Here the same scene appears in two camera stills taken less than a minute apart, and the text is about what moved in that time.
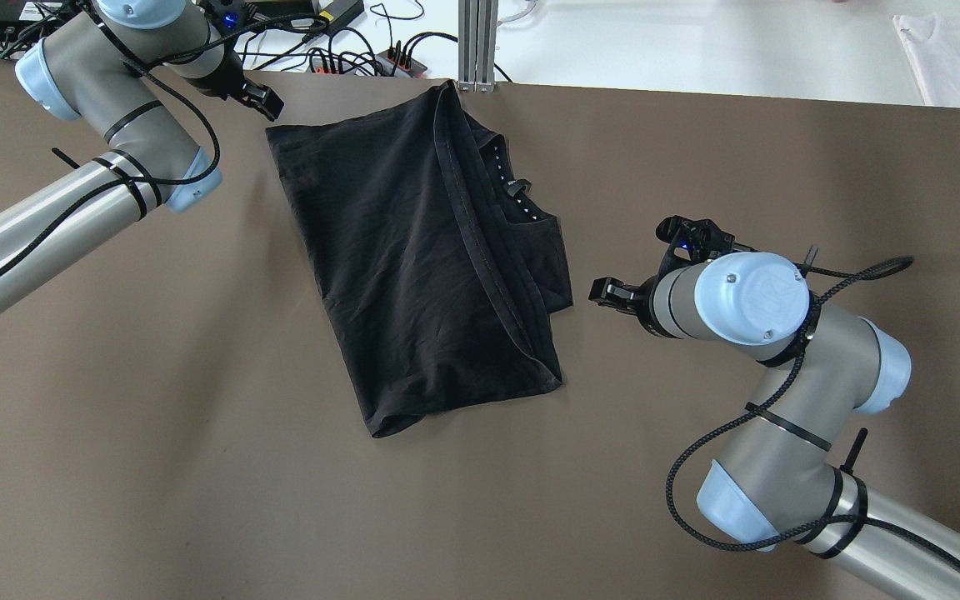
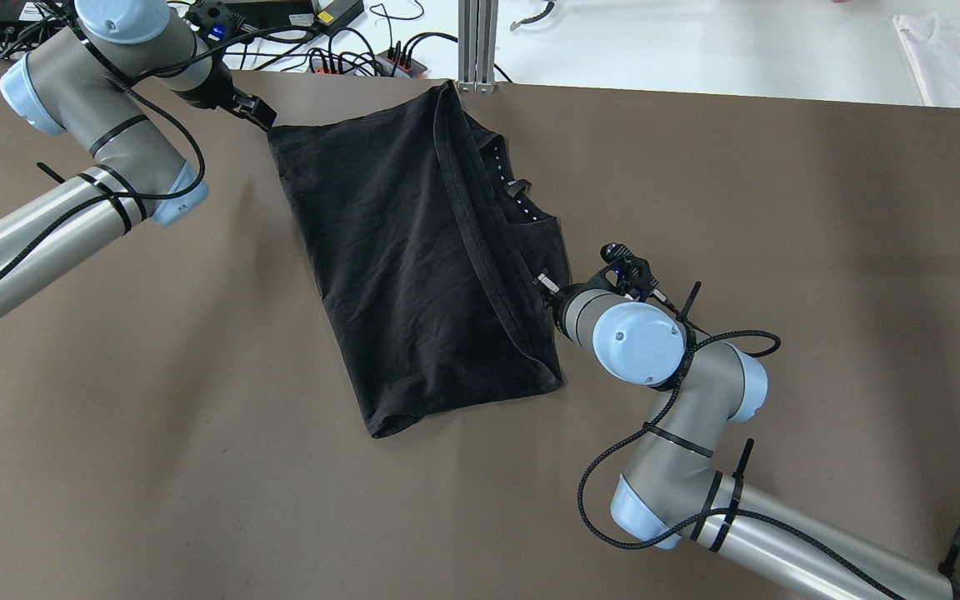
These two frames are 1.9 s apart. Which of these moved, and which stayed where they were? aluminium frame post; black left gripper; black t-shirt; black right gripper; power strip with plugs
Moved: black right gripper; black left gripper
Stayed: aluminium frame post; black t-shirt; power strip with plugs
